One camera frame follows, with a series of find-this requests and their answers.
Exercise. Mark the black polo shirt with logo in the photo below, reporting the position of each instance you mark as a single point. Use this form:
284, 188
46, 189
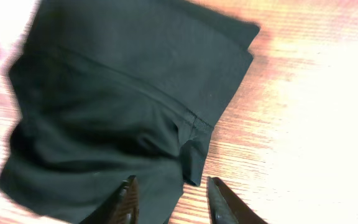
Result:
113, 88

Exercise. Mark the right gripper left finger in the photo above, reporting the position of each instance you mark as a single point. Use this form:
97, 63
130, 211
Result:
122, 207

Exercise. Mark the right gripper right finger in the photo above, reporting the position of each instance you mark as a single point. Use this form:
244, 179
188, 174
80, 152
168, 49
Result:
226, 207

